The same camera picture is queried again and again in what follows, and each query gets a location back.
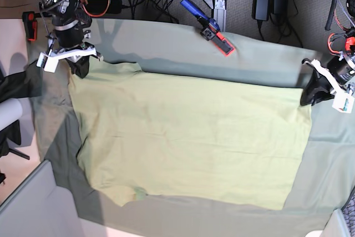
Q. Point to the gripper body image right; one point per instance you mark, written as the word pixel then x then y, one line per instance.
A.
pixel 333 86

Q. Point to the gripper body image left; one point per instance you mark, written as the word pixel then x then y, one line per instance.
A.
pixel 74 54

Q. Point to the light yellow-green T-shirt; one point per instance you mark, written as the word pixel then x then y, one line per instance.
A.
pixel 156 134

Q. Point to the dark green garment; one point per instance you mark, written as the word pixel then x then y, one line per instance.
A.
pixel 25 84

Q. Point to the black power brick left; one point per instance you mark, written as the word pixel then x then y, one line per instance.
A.
pixel 97 7

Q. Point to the blue orange clamp left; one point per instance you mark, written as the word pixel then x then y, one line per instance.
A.
pixel 30 25

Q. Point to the blue orange clamp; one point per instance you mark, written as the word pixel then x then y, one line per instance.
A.
pixel 210 29
pixel 30 25

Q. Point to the white paper roll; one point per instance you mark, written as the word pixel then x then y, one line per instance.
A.
pixel 10 111

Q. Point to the blue orange clamp centre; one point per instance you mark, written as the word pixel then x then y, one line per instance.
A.
pixel 210 29

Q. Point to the white grey bin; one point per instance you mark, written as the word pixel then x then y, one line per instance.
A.
pixel 38 207

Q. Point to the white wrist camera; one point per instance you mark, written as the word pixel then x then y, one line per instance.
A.
pixel 343 102
pixel 48 63

